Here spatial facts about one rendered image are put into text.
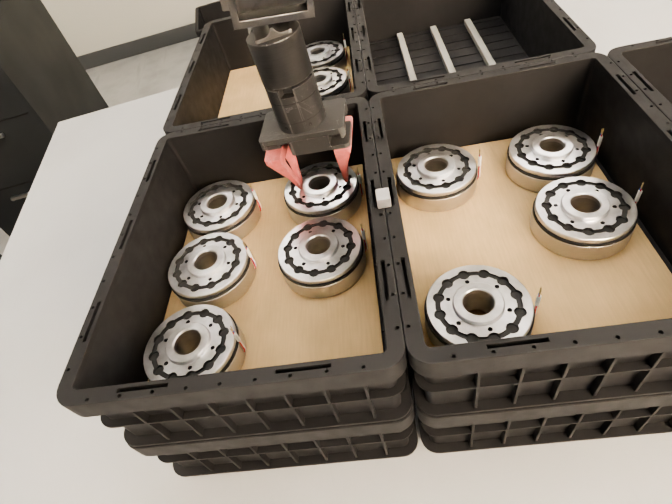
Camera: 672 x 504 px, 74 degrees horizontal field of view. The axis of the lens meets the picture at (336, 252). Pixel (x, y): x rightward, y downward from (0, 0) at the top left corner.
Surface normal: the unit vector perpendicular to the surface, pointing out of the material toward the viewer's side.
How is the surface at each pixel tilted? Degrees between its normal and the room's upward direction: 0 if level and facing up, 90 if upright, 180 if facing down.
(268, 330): 0
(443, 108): 90
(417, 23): 90
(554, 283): 0
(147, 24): 90
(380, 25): 90
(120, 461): 0
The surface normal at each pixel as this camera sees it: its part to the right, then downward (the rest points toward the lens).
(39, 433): -0.18, -0.65
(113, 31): 0.21, 0.71
